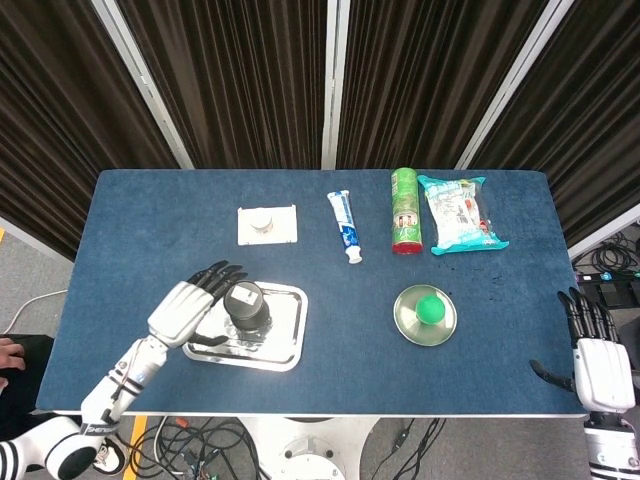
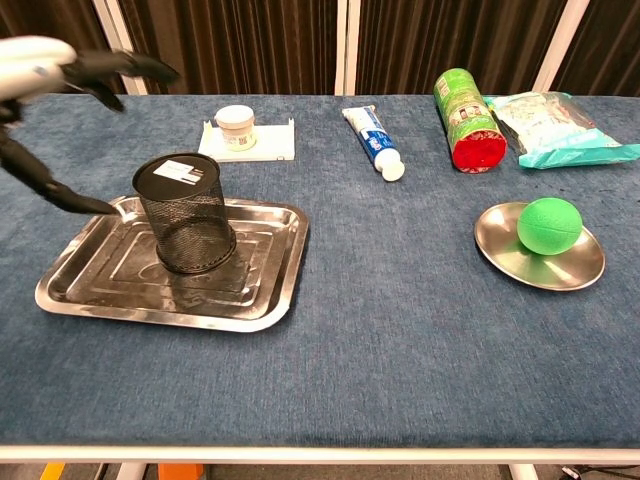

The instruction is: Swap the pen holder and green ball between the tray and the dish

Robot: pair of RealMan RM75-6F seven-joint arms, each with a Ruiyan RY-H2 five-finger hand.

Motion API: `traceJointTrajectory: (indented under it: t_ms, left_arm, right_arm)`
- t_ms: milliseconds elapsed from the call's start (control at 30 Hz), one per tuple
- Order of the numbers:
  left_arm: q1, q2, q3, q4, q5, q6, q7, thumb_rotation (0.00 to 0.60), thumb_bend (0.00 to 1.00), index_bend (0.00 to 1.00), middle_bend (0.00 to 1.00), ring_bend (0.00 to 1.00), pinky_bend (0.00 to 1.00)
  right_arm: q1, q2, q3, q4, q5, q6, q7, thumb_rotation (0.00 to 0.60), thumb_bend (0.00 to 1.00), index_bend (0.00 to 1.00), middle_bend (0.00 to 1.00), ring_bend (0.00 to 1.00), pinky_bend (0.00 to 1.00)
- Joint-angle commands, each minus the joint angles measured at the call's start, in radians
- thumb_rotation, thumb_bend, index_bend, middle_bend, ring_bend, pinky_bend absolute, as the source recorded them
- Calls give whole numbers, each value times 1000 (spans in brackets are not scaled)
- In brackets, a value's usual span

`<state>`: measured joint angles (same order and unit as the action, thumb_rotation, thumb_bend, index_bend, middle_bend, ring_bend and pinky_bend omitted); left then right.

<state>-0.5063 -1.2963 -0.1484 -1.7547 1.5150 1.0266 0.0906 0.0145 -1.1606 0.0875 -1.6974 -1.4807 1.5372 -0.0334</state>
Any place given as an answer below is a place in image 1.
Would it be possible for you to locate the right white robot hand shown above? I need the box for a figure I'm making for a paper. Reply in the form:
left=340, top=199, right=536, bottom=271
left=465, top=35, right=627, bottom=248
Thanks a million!
left=529, top=287, right=637, bottom=414

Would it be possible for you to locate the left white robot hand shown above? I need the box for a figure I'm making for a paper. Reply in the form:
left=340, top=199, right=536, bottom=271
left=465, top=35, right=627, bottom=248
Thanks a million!
left=146, top=259, right=250, bottom=351

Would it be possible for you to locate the black cylindrical jar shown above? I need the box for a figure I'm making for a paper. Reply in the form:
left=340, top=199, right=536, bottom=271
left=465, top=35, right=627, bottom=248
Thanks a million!
left=223, top=281, right=271, bottom=334

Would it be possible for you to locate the green ball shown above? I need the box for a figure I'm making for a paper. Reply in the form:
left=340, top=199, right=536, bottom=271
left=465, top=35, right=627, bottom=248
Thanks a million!
left=415, top=294, right=446, bottom=325

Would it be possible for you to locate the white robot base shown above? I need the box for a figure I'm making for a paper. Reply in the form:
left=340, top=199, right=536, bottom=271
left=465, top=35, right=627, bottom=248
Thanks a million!
left=238, top=415, right=377, bottom=480

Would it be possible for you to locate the black power strip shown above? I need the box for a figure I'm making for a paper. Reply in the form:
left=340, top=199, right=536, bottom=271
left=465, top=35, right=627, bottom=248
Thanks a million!
left=574, top=272, right=640, bottom=287

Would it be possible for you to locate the rectangular steel tray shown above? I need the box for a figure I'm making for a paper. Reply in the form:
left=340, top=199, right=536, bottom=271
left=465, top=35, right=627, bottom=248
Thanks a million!
left=182, top=280, right=309, bottom=373

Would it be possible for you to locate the white square plastic base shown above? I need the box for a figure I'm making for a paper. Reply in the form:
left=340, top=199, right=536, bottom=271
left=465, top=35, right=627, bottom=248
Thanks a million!
left=236, top=203, right=299, bottom=247

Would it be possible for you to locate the white sneaker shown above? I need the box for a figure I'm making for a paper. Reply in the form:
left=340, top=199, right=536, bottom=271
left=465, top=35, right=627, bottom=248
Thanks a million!
left=93, top=435, right=127, bottom=474

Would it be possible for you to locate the blue white toothpaste tube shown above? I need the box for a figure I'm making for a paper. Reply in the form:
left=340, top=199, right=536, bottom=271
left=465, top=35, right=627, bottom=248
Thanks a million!
left=326, top=189, right=365, bottom=265

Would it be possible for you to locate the blue felt table cover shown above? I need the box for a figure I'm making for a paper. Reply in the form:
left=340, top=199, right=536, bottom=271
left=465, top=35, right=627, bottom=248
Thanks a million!
left=35, top=168, right=612, bottom=416

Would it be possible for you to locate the round steel plate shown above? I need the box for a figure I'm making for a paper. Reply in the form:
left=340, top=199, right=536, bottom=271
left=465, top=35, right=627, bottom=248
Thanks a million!
left=392, top=284, right=458, bottom=347

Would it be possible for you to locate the teal snack bag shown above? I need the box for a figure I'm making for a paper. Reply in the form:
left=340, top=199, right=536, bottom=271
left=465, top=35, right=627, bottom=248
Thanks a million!
left=416, top=174, right=510, bottom=258

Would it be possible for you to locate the dark brown pleated curtain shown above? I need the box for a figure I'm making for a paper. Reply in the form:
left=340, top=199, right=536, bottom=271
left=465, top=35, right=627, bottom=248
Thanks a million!
left=117, top=0, right=331, bottom=170
left=337, top=0, right=551, bottom=170
left=0, top=0, right=181, bottom=261
left=469, top=0, right=640, bottom=246

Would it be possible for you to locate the green chips can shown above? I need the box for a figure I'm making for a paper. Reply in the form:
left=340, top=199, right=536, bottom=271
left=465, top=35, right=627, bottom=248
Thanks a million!
left=390, top=167, right=424, bottom=256

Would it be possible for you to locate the black coiled cable pile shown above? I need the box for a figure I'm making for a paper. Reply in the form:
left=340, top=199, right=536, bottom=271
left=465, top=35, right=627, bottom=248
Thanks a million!
left=572, top=232, right=640, bottom=274

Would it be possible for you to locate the black floor cable bundle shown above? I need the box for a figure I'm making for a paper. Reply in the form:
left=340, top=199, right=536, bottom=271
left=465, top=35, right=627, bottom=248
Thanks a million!
left=127, top=415, right=264, bottom=480

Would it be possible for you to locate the white partition post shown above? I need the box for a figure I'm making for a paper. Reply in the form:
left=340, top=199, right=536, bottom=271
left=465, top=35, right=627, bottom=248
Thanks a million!
left=320, top=0, right=350, bottom=170
left=0, top=215, right=76, bottom=264
left=455, top=0, right=576, bottom=170
left=569, top=203, right=640, bottom=260
left=92, top=0, right=195, bottom=170

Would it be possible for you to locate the white floor cable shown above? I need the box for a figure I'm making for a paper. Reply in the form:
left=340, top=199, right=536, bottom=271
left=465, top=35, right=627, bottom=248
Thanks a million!
left=9, top=288, right=69, bottom=326

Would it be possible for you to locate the black hanging cable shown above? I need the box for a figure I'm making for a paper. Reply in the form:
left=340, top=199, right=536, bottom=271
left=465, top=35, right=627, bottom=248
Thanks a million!
left=387, top=417, right=449, bottom=480

